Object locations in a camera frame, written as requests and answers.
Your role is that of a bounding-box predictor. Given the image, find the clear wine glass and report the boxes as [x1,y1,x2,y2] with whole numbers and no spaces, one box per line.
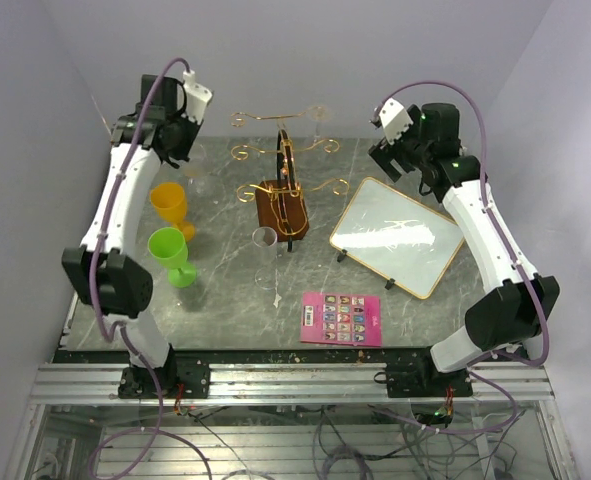
[181,143,209,196]
[307,104,333,145]

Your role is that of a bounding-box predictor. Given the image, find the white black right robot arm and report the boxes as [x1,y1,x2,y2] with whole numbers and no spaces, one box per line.
[369,98,560,396]

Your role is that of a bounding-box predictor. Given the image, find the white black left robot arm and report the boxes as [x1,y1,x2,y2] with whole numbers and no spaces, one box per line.
[61,69,213,397]

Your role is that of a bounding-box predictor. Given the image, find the orange plastic goblet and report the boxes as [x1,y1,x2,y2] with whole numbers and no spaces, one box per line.
[150,182,195,242]

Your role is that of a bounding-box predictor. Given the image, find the gold framed mirror tray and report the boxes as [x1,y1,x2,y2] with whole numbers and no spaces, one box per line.
[329,177,464,300]

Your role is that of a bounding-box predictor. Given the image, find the green plastic goblet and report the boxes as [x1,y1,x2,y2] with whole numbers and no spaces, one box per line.
[147,227,197,288]

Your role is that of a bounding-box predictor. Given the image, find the clear tall champagne flute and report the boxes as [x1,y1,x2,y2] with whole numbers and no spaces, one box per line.
[252,226,278,290]

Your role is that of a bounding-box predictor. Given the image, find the pink sticker card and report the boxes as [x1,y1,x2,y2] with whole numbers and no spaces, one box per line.
[300,292,383,347]

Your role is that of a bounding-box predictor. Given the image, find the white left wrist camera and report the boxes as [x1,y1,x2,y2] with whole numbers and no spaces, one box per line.
[182,70,214,125]

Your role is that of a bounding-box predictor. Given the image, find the gold wire wine glass rack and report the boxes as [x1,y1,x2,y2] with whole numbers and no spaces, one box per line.
[230,108,340,253]

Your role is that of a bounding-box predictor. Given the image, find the aluminium rail base frame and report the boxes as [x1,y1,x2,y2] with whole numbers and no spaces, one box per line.
[5,351,579,479]

